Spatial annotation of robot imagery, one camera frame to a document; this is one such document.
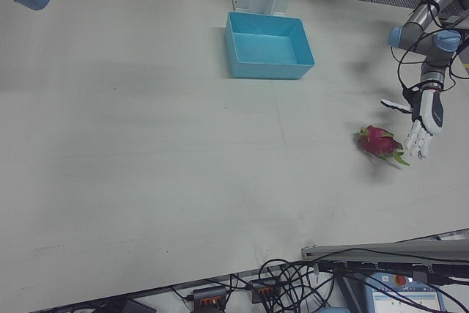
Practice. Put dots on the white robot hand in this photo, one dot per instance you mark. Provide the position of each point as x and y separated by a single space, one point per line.
430 111

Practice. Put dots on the pink dragon fruit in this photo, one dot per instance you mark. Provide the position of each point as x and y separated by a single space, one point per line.
379 140

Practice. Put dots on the light blue plastic bin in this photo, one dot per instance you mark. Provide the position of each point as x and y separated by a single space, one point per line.
267 51

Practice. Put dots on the robot teach pendant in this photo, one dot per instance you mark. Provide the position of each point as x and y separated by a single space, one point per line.
403 292

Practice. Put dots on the grey orange connector box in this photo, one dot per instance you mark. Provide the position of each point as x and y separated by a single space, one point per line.
209 295
264 289

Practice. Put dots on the dark flat box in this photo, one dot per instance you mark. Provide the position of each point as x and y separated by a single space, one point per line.
135 306

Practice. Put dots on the aluminium frame rail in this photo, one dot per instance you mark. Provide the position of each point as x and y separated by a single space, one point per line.
384 249

